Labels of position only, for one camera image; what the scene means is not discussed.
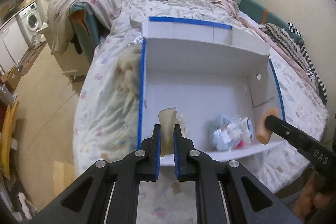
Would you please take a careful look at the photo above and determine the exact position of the pink round soft toy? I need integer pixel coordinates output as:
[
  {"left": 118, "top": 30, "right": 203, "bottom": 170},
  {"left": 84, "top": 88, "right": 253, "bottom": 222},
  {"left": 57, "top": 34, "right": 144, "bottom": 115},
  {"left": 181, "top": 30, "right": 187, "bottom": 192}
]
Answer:
[{"left": 235, "top": 140, "right": 247, "bottom": 149}]

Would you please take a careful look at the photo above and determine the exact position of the clear plastic labelled bag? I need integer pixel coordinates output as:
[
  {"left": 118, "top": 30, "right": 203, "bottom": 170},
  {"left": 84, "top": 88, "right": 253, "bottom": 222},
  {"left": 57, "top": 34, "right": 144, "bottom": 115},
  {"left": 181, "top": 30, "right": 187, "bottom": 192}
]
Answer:
[{"left": 227, "top": 116, "right": 255, "bottom": 151}]

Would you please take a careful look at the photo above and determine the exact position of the light blue fluffy scrunchie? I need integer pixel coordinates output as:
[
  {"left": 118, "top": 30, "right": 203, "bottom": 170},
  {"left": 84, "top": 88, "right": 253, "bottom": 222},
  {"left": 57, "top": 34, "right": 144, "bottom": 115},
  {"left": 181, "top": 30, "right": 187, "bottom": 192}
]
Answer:
[{"left": 208, "top": 114, "right": 232, "bottom": 152}]

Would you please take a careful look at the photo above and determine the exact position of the peach soft sponge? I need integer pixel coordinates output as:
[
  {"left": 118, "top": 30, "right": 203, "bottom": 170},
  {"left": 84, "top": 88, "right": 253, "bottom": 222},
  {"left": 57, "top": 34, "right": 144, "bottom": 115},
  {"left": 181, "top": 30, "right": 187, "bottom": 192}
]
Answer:
[{"left": 256, "top": 107, "right": 280, "bottom": 145}]

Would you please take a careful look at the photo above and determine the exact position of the beige translucent soft pad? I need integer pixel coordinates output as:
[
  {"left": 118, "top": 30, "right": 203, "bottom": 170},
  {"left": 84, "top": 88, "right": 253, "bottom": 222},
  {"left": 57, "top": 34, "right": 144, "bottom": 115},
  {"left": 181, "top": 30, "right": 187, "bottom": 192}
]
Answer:
[{"left": 158, "top": 107, "right": 177, "bottom": 157}]

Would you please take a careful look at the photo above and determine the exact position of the cream ruffled scrunchie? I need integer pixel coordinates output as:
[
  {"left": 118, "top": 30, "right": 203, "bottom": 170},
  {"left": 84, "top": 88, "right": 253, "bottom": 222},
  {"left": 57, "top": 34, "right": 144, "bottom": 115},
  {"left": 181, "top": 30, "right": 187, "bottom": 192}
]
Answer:
[{"left": 175, "top": 113, "right": 189, "bottom": 138}]

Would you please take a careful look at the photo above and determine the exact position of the person's right hand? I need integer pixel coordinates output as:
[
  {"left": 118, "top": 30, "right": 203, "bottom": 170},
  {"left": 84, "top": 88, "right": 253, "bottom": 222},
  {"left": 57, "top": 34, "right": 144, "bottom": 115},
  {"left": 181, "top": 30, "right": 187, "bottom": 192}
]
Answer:
[{"left": 292, "top": 172, "right": 335, "bottom": 223}]

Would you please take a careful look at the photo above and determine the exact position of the white patterned bed sheet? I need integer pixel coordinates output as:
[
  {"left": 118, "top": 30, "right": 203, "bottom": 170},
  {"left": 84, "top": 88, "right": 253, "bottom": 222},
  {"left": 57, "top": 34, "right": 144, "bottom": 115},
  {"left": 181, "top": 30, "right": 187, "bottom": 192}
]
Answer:
[{"left": 73, "top": 0, "right": 329, "bottom": 223}]

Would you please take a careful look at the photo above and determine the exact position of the black white striped garment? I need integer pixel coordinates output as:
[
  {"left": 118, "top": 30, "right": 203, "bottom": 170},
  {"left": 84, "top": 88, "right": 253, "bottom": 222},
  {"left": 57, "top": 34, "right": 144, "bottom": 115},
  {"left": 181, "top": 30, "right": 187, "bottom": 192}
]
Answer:
[{"left": 288, "top": 23, "right": 327, "bottom": 105}]

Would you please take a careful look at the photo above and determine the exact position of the blue and white cardboard box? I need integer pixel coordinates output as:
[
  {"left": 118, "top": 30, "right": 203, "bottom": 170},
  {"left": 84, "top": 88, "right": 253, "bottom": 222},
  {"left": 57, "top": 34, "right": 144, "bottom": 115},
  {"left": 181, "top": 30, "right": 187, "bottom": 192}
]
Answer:
[{"left": 137, "top": 16, "right": 285, "bottom": 161}]

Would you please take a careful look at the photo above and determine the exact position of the pink sheet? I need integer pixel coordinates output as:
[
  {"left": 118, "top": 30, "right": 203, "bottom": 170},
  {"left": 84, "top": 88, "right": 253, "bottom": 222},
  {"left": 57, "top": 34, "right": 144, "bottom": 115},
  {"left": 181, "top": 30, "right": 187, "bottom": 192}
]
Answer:
[{"left": 214, "top": 0, "right": 317, "bottom": 92}]

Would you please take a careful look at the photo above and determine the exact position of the yellow chair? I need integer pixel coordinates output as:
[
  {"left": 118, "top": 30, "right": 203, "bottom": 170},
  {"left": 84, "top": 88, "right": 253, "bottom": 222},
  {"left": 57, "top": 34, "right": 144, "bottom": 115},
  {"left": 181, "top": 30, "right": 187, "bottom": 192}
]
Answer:
[{"left": 1, "top": 99, "right": 20, "bottom": 180}]

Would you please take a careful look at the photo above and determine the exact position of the brown patterned knit blanket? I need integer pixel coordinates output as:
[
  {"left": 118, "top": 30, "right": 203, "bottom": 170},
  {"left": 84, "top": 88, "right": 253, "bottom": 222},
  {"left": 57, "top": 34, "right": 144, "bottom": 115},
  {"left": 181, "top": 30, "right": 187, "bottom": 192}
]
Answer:
[{"left": 260, "top": 23, "right": 309, "bottom": 73}]

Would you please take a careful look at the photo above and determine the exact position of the cardboard box on floor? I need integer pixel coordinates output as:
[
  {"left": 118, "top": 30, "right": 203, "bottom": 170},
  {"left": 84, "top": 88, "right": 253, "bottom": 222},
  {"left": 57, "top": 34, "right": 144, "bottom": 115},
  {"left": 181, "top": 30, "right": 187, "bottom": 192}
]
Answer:
[{"left": 1, "top": 66, "right": 21, "bottom": 93}]

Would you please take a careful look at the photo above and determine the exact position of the white kitchen cabinet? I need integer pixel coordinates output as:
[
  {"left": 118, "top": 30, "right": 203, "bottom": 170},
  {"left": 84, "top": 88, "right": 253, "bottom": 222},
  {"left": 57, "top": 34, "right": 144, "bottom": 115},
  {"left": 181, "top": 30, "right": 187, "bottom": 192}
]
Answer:
[{"left": 1, "top": 18, "right": 29, "bottom": 72}]

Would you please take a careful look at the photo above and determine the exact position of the white washing machine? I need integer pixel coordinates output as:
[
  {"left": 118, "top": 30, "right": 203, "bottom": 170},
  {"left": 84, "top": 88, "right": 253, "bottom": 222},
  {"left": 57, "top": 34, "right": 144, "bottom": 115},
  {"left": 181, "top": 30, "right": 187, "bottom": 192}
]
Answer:
[{"left": 15, "top": 1, "right": 42, "bottom": 43}]

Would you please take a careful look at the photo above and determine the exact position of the teal sofa bed frame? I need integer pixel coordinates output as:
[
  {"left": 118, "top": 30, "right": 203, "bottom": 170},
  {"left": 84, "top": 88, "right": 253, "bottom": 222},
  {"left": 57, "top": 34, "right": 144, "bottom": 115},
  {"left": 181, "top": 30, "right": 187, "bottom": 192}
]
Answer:
[{"left": 239, "top": 0, "right": 303, "bottom": 44}]

